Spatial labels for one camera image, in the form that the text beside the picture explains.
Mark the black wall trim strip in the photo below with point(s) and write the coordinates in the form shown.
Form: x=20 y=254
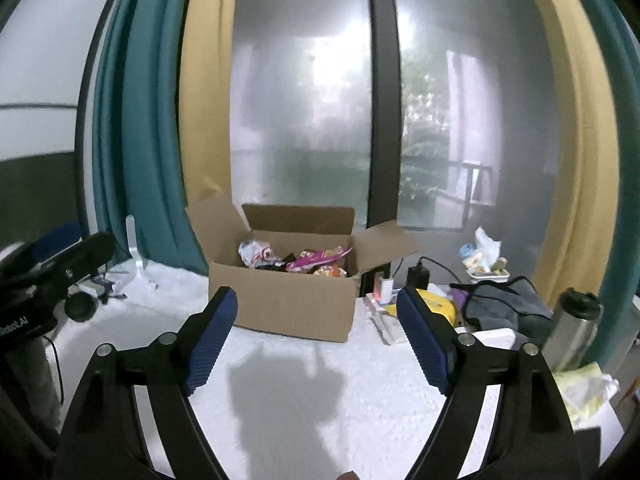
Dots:
x=82 y=170

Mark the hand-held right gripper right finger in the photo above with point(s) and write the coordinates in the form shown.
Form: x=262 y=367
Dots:
x=425 y=340

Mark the black round device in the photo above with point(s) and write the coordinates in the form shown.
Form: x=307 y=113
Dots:
x=81 y=308

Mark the white charger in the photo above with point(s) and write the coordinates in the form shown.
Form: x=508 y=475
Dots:
x=384 y=288

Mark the white quilted table cover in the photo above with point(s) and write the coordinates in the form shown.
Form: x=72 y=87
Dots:
x=350 y=360

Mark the brown cardboard box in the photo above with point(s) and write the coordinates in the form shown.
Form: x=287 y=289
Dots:
x=290 y=310

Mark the brown snack packet red logo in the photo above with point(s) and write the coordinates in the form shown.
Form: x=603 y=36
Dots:
x=257 y=255

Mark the grey bag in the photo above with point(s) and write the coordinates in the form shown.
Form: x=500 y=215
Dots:
x=500 y=305

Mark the yellow curtain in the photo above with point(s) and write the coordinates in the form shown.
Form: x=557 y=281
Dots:
x=207 y=85
x=575 y=160

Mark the steel thermos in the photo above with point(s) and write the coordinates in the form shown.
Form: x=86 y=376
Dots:
x=570 y=335

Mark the black power adapter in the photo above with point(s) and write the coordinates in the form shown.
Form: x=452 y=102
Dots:
x=417 y=278

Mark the black window mullion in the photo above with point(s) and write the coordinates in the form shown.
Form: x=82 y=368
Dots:
x=384 y=110

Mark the yellow wipes pack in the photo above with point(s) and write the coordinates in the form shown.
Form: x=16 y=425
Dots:
x=440 y=305

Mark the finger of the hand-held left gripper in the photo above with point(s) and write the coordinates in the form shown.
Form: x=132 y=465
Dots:
x=80 y=260
x=55 y=240

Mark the white desk stand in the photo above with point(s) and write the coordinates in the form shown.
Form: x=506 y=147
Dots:
x=132 y=245

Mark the pink snack packet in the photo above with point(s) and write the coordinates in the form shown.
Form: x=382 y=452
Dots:
x=312 y=259

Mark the white plastic bag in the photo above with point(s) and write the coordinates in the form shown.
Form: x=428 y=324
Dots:
x=486 y=247

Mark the person's right hand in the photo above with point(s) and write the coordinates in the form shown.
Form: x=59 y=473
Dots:
x=348 y=476

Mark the purple pouch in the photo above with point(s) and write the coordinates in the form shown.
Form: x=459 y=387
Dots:
x=460 y=300

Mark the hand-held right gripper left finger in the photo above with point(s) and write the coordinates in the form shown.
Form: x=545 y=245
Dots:
x=212 y=340

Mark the white book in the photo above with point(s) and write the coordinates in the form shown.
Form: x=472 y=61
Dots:
x=385 y=325

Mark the balcony railing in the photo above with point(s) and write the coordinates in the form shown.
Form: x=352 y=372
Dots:
x=470 y=167

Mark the white tray with trinkets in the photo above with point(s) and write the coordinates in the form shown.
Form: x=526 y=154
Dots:
x=492 y=273

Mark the yellow tissue pack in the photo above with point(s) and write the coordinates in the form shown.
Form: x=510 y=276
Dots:
x=585 y=390

